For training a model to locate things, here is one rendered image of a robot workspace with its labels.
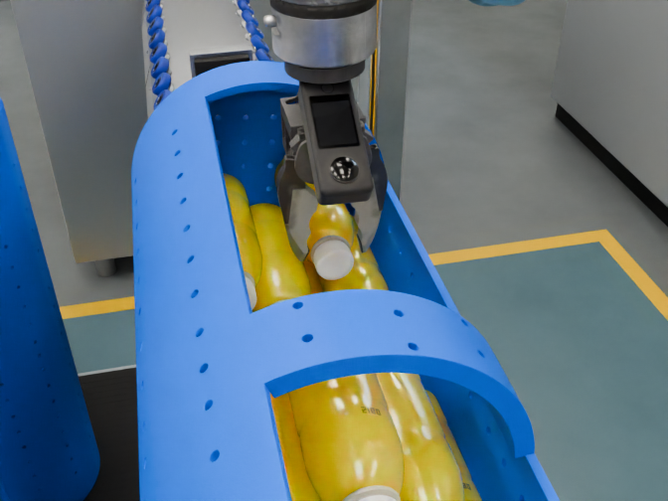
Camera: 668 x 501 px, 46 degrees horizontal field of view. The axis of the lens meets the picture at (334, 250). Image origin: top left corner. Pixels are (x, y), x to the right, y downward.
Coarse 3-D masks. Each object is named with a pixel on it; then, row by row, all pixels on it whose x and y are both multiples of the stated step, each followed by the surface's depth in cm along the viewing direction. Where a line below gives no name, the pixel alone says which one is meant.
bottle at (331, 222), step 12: (276, 168) 90; (336, 204) 81; (312, 216) 80; (324, 216) 79; (336, 216) 80; (348, 216) 81; (312, 228) 79; (324, 228) 79; (336, 228) 79; (348, 228) 80; (312, 240) 79; (324, 240) 78; (336, 240) 78; (348, 240) 80; (312, 252) 79
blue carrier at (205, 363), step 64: (256, 64) 83; (192, 128) 75; (256, 128) 88; (192, 192) 67; (256, 192) 93; (192, 256) 60; (384, 256) 88; (192, 320) 55; (256, 320) 51; (320, 320) 50; (384, 320) 50; (448, 320) 54; (192, 384) 50; (256, 384) 47; (448, 384) 71; (192, 448) 47; (256, 448) 43; (512, 448) 57
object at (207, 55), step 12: (204, 48) 126; (216, 48) 126; (228, 48) 126; (240, 48) 126; (192, 60) 124; (204, 60) 124; (216, 60) 124; (228, 60) 124; (240, 60) 124; (192, 72) 126; (204, 72) 124
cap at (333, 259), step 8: (320, 248) 78; (328, 248) 77; (336, 248) 77; (344, 248) 77; (320, 256) 77; (328, 256) 77; (336, 256) 77; (344, 256) 77; (352, 256) 78; (320, 264) 77; (328, 264) 78; (336, 264) 78; (344, 264) 78; (352, 264) 78; (320, 272) 78; (328, 272) 78; (336, 272) 78; (344, 272) 78
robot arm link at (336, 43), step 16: (272, 16) 65; (288, 16) 63; (352, 16) 62; (368, 16) 64; (272, 32) 66; (288, 32) 63; (304, 32) 63; (320, 32) 62; (336, 32) 62; (352, 32) 63; (368, 32) 64; (288, 48) 64; (304, 48) 63; (320, 48) 63; (336, 48) 63; (352, 48) 64; (368, 48) 65; (304, 64) 64; (320, 64) 64; (336, 64) 64; (352, 64) 65
